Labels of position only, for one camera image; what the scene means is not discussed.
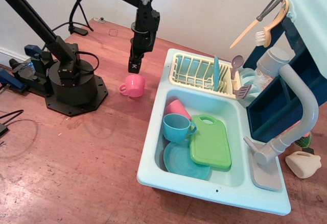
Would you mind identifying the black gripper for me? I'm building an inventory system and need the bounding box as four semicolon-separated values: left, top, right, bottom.
128;6;160;74

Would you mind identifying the yellow dish rack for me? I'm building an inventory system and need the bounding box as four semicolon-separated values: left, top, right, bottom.
169;52;241;99

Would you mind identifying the pink tumbler cup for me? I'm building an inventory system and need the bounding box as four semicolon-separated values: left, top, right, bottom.
165;99;192;120

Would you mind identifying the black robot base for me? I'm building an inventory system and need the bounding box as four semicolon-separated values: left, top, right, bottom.
45;62;108;117

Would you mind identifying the green toy cactus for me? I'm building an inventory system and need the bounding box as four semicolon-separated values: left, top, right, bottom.
294;132;312;148

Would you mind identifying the green cutting board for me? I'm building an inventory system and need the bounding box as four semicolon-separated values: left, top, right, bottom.
190;114;231;170

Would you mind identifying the purple spatula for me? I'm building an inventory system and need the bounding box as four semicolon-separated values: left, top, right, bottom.
233;85;252;99

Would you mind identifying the beige toy jug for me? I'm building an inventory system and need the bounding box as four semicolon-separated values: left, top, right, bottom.
285;151;322;179

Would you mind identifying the blue plate in rack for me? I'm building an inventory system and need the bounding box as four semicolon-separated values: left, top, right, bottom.
213;56;220;91

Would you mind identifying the purple spoon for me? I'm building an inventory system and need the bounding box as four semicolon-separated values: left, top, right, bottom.
230;55;244;87

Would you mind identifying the dark blue shelf unit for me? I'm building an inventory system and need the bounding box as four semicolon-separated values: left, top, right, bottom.
245;0;326;142

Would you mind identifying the grey toy faucet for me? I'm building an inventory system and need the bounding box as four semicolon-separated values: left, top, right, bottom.
244;47;323;165

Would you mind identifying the blue plate in sink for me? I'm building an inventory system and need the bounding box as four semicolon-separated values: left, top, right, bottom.
163;142;210;180

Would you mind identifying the toy knife grey handle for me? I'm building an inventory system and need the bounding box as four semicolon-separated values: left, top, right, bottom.
230;0;282;48

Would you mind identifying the light blue plate stack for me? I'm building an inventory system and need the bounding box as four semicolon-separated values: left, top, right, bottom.
239;68;262;95

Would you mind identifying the pink cup with handle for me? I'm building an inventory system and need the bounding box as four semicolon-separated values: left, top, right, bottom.
119;74;146;98

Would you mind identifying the blue clamp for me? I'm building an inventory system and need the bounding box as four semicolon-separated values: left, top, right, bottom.
0;68;27;92

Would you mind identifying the light blue toy sink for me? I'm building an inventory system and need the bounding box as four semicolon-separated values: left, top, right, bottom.
137;49;291;215

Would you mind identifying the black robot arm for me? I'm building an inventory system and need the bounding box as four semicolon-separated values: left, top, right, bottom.
5;0;160;79

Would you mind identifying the blue cup with handle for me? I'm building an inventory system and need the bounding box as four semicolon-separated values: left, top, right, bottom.
163;113;197;143

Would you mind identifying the black cable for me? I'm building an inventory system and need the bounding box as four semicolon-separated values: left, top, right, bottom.
52;0;103;35

